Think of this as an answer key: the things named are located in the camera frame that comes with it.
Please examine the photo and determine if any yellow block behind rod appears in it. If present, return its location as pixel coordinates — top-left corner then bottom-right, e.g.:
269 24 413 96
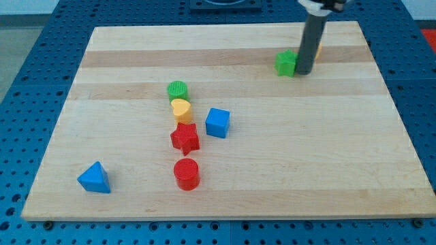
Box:
315 42 322 61

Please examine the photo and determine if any yellow heart block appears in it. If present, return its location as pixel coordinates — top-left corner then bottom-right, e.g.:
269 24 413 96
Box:
170 99 193 124

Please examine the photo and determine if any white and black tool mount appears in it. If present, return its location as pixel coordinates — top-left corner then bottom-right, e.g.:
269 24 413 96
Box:
297 0 352 16

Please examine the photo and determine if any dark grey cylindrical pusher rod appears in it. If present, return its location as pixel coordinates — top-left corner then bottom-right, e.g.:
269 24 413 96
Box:
295 14 328 76

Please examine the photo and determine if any red star block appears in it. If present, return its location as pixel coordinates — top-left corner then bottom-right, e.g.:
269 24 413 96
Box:
170 122 200 156

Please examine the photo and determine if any green star block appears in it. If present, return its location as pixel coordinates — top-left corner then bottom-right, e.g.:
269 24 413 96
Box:
275 50 298 78

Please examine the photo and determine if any red cylinder block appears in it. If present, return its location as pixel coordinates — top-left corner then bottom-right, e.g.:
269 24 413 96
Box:
173 158 200 191

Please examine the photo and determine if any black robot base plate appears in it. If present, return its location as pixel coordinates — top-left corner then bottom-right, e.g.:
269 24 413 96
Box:
188 0 262 11

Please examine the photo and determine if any blue triangle block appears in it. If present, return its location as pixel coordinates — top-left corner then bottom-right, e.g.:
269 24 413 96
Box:
77 161 111 193

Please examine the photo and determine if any light wooden board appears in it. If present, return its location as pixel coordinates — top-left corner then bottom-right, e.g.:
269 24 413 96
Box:
22 21 435 222

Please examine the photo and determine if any blue cube block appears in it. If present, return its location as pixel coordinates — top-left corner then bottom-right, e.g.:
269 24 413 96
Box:
205 108 230 138

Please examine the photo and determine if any green cylinder block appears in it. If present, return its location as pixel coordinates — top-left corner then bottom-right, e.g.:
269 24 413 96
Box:
167 80 190 101

